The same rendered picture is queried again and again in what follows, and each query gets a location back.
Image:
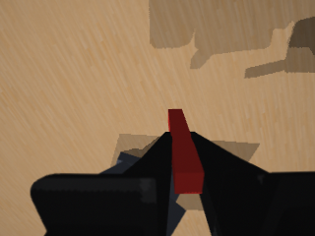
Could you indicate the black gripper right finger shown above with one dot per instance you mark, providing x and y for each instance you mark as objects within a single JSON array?
[{"x": 242, "y": 199}]

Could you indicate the dark red rectangular bar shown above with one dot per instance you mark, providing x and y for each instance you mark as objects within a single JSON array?
[{"x": 188, "y": 173}]

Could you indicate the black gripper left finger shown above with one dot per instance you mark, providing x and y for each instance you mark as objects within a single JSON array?
[{"x": 137, "y": 197}]

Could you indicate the dark grey sloped panel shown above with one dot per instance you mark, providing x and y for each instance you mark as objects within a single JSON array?
[{"x": 175, "y": 211}]

